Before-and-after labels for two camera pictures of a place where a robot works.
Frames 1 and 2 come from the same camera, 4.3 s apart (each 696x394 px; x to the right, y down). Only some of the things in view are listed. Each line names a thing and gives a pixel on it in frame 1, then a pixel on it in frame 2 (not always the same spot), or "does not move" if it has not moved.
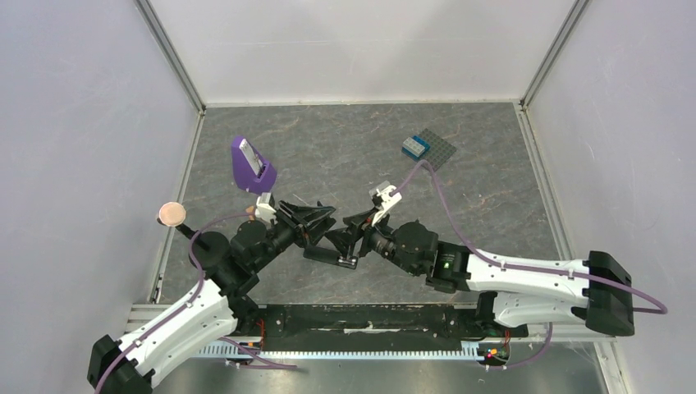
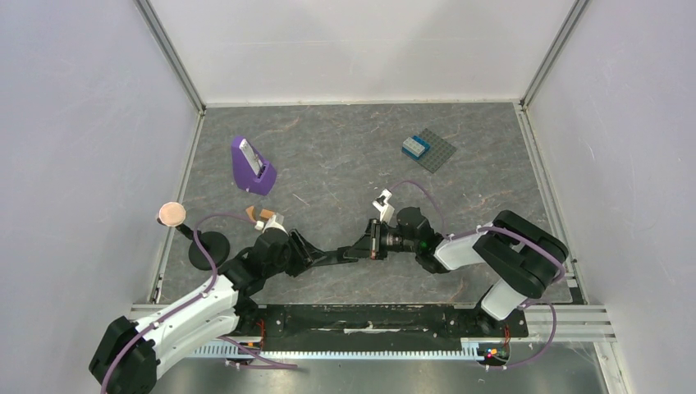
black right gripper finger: (345, 240) to (361, 249)
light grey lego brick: (413, 147) does not move
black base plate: (356, 326) does not move
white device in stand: (252, 158) does not move
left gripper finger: (305, 216) to (313, 254)
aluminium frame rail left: (144, 312) does not move
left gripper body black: (287, 231) to (293, 259)
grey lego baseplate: (440, 150) does not move
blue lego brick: (419, 139) does not move
